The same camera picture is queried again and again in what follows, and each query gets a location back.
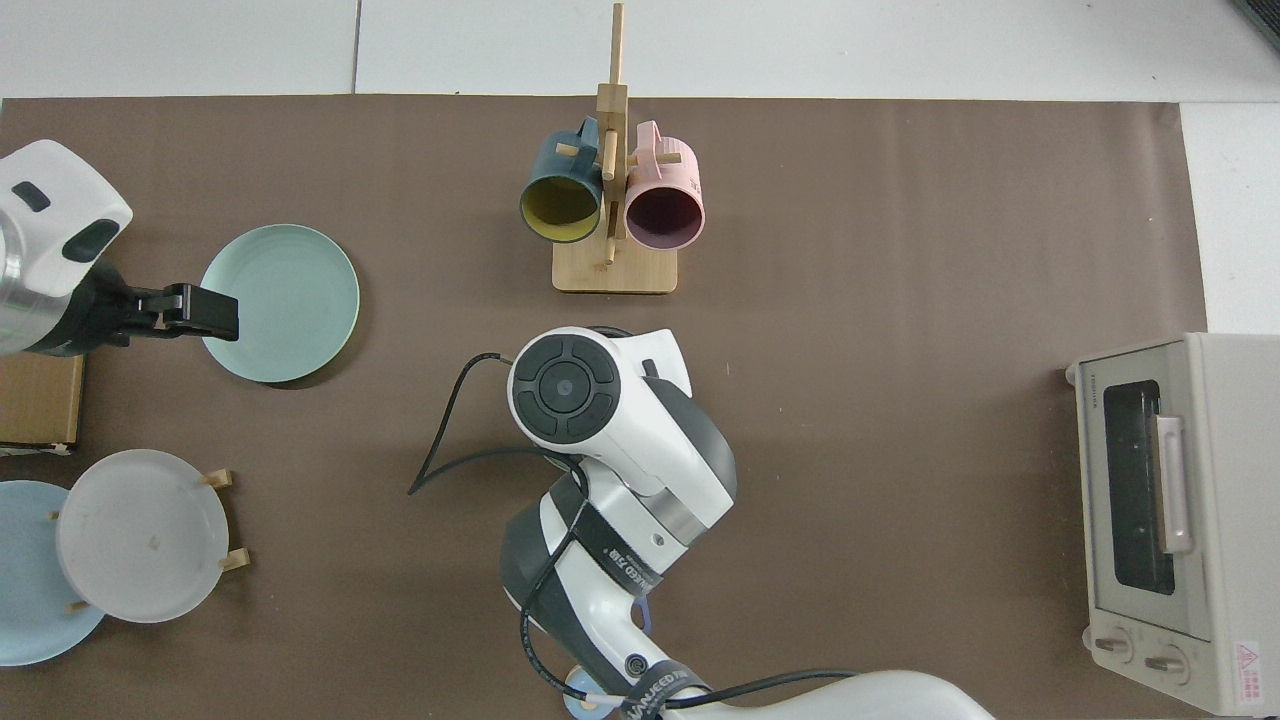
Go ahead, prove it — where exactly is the pale green plate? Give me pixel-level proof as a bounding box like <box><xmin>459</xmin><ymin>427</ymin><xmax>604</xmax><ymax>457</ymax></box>
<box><xmin>200</xmin><ymin>224</ymin><xmax>361</xmax><ymax>384</ymax></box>

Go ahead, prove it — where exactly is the wooden plate rack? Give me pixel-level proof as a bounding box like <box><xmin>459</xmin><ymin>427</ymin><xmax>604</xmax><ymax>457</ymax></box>
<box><xmin>48</xmin><ymin>468</ymin><xmax>251</xmax><ymax>613</ymax></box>

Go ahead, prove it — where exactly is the white plate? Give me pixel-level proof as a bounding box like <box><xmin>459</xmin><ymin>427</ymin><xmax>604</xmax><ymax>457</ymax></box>
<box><xmin>55</xmin><ymin>449</ymin><xmax>230</xmax><ymax>625</ymax></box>

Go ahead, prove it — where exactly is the light blue plate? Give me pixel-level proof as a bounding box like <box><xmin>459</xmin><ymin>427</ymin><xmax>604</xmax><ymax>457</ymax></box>
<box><xmin>0</xmin><ymin>480</ymin><xmax>106</xmax><ymax>667</ymax></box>

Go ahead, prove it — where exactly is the dark teal cup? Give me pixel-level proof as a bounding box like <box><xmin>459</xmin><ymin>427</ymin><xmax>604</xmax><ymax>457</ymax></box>
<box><xmin>519</xmin><ymin>117</ymin><xmax>604</xmax><ymax>244</ymax></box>

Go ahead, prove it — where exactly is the wooden cup stand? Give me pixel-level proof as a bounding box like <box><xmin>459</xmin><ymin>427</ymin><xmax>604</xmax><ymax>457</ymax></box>
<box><xmin>552</xmin><ymin>2</ymin><xmax>679</xmax><ymax>295</ymax></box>

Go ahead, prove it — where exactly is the pink ribbed cup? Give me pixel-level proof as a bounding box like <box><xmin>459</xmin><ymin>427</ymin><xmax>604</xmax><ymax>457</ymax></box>
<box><xmin>624</xmin><ymin>121</ymin><xmax>706</xmax><ymax>251</ymax></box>

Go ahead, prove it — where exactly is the small blue round timer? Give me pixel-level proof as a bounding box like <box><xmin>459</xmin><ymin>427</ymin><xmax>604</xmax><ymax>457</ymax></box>
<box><xmin>563</xmin><ymin>668</ymin><xmax>621</xmax><ymax>719</ymax></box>

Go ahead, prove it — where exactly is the brown table cloth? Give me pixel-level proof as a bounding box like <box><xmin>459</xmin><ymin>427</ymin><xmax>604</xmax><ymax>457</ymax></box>
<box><xmin>0</xmin><ymin>95</ymin><xmax>1208</xmax><ymax>720</ymax></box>

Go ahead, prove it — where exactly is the pale toaster oven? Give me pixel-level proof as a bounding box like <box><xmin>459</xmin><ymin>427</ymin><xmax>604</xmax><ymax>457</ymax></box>
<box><xmin>1065</xmin><ymin>332</ymin><xmax>1280</xmax><ymax>717</ymax></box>

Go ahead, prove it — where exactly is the black device corner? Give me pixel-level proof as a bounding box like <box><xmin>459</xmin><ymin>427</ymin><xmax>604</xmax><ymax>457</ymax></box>
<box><xmin>1235</xmin><ymin>0</ymin><xmax>1280</xmax><ymax>51</ymax></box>

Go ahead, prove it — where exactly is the wire basket with wooden floor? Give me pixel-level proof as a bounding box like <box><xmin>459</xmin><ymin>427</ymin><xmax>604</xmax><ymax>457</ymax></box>
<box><xmin>0</xmin><ymin>350</ymin><xmax>86</xmax><ymax>456</ymax></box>

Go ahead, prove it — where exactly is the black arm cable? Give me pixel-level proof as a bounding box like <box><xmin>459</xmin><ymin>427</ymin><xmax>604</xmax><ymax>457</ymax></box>
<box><xmin>408</xmin><ymin>350</ymin><xmax>591</xmax><ymax>498</ymax></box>

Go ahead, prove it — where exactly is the dark pot with blue handle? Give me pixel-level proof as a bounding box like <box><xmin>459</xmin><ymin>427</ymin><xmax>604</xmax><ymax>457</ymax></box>
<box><xmin>585</xmin><ymin>325</ymin><xmax>657</xmax><ymax>637</ymax></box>

